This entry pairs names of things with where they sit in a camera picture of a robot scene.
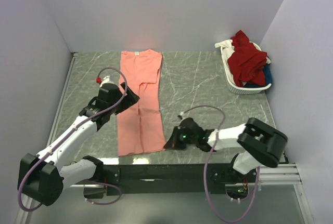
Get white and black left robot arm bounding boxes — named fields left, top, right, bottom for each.
left=18, top=82, right=139, bottom=212

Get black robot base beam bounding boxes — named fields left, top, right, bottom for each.
left=97, top=163, right=255, bottom=194

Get blue t-shirt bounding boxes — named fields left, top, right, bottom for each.
left=244, top=63, right=273, bottom=88

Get white t-shirt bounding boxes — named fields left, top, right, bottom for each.
left=214, top=39, right=235, bottom=78

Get red t-shirt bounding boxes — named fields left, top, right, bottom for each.
left=227, top=30, right=267, bottom=87

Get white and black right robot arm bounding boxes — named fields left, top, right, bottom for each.
left=163, top=117, right=288, bottom=184

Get aluminium rail frame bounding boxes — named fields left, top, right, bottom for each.
left=15, top=51, right=317, bottom=224

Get white laundry basket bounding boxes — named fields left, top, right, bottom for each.
left=215, top=39, right=273, bottom=95

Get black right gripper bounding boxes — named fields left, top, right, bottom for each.
left=164, top=126, right=198, bottom=150

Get salmon pink t-shirt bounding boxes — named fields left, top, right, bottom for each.
left=117, top=49, right=165, bottom=156

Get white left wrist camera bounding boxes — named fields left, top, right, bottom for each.
left=96, top=75, right=113, bottom=87

